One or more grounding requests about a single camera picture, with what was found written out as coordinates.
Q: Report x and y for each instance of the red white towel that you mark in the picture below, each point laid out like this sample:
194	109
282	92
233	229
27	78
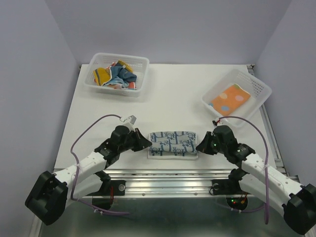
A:
131	86

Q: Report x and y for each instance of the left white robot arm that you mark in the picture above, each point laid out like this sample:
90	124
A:
53	192

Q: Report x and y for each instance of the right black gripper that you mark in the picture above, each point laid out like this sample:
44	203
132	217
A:
203	145

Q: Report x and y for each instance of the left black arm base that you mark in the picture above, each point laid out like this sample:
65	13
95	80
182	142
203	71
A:
104	197

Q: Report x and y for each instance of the yellow grey towel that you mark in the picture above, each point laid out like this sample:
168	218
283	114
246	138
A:
102	75

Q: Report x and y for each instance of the empty white basket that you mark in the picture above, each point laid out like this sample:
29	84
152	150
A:
258	90

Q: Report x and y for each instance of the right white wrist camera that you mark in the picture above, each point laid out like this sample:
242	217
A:
216	122

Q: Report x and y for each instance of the blue patterned towel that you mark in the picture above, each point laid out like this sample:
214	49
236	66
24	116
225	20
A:
173	145

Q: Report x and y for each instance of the aluminium frame rail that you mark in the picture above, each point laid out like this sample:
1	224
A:
165	203

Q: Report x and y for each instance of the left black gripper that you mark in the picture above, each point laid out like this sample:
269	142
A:
141	142

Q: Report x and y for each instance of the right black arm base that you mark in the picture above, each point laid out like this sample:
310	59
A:
236	199

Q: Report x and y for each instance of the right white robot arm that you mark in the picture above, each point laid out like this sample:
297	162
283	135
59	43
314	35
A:
295	202

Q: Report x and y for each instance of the white basket with towels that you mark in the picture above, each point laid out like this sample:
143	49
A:
125	69

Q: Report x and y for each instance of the orange polka dot towel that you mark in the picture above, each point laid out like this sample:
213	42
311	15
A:
229	100

